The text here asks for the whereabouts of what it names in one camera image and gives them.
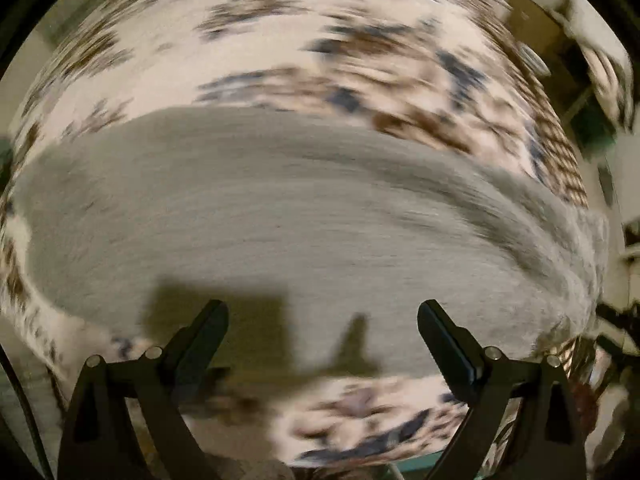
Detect grey fluffy pants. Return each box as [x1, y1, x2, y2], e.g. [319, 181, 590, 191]
[10, 107, 608, 376]

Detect floral white brown blanket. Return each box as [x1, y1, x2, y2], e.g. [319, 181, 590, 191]
[1, 0, 591, 466]

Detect black cable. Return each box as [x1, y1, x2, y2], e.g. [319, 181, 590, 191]
[0, 343, 57, 480]

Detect white round tape roll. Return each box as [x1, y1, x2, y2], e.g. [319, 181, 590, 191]
[518, 42, 551, 78]

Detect brown wooden table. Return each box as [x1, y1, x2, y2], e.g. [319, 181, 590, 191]
[508, 0, 614, 159]

